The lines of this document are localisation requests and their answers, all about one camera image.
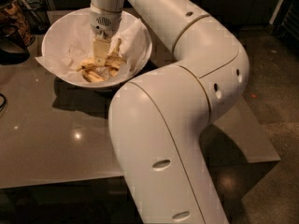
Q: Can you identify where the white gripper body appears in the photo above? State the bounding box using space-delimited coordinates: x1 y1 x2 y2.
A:
90 5 122 38

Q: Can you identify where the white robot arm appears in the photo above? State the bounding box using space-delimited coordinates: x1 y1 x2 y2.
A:
91 0 249 224

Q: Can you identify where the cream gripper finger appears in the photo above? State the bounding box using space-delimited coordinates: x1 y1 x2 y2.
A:
93 37 109 66

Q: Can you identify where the yellow spotted banana peel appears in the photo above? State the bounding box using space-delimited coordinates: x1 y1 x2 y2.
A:
76 38 126 82

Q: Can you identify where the white paper liner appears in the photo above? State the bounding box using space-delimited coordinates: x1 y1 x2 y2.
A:
35 14 148 84

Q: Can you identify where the black cable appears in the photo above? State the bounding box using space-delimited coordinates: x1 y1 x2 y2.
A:
0 92 7 113

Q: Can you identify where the dark round pot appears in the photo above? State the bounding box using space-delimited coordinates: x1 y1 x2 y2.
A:
0 24 30 64

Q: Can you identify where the white bowl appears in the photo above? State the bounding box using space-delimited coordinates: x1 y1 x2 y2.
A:
41 6 153 93

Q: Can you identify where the patterned brown jar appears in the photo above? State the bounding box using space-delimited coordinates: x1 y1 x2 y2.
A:
0 0 34 46

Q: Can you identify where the black wire mesh basket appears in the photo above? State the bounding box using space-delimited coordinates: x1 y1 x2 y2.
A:
19 0 50 35

